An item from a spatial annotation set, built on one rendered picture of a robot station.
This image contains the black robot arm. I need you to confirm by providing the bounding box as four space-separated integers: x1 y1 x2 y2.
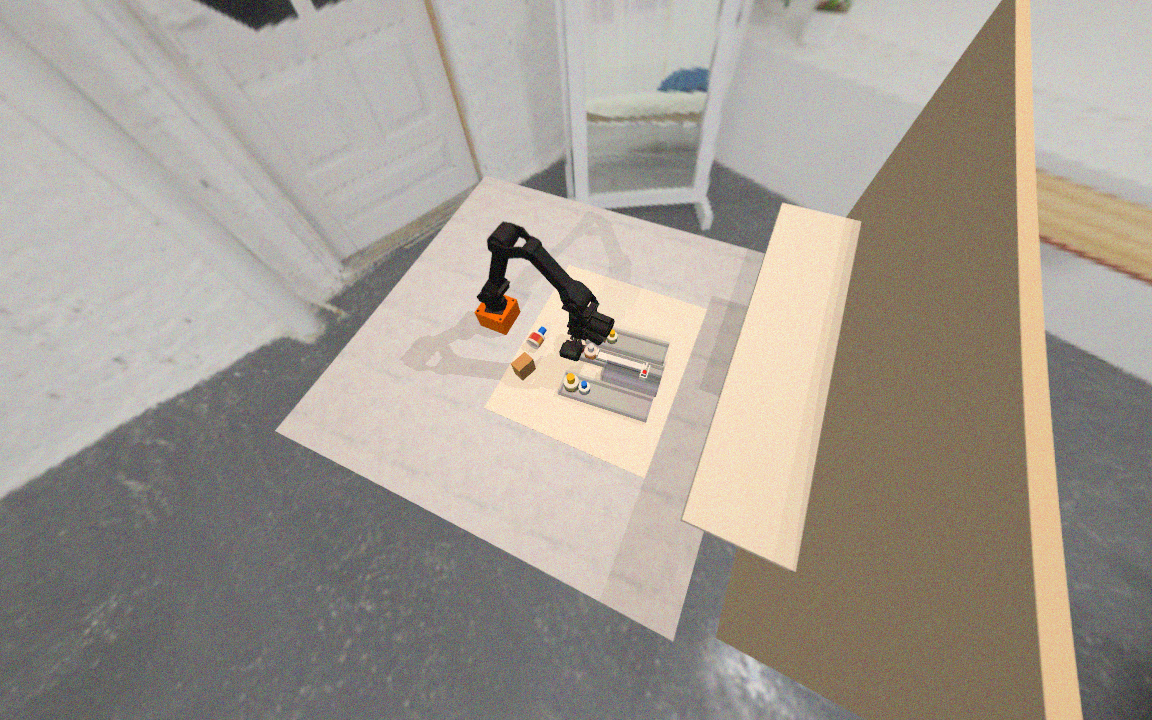
477 222 615 344

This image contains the white jar with red label and blue cap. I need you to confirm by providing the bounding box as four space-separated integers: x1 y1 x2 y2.
526 326 547 349

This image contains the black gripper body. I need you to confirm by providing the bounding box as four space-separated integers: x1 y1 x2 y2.
559 321 588 362

